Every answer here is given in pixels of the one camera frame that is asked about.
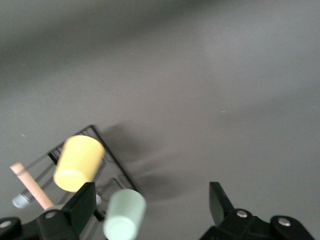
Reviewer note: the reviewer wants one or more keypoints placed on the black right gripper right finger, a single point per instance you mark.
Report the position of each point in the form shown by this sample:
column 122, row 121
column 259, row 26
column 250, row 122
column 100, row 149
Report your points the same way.
column 225, row 220

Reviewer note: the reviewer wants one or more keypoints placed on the pale green plastic cup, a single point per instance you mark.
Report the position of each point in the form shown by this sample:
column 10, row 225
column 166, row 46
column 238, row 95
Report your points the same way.
column 125, row 212

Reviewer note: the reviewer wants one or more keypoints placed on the yellow plastic cup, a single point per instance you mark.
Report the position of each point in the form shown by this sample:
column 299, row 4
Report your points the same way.
column 80, row 160

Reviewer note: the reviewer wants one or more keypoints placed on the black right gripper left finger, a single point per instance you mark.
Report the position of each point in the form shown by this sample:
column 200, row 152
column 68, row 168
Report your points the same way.
column 75, row 215

